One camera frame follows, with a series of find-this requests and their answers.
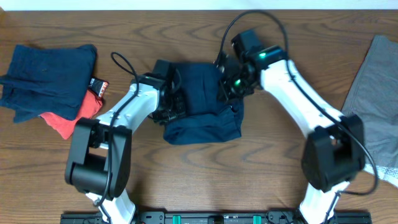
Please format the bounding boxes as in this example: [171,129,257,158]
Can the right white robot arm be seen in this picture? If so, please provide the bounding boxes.
[215,46,372,223]

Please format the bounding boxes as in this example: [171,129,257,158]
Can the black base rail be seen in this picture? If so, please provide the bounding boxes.
[60,210,373,224]

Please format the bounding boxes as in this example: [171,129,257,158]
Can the white patterned cloth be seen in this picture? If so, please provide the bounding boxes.
[376,166,398,188]

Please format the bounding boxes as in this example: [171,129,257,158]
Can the folded red garment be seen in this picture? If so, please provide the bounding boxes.
[40,89,104,140]

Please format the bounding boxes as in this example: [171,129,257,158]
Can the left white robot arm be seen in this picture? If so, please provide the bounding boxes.
[60,73,183,223]

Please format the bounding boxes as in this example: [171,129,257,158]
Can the navy blue shorts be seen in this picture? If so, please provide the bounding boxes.
[163,63,244,145]

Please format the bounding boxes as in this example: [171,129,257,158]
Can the folded navy garment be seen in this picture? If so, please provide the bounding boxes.
[1,44,97,123]

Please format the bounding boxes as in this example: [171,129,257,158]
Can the grey shorts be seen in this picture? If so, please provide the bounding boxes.
[342,35,397,168]

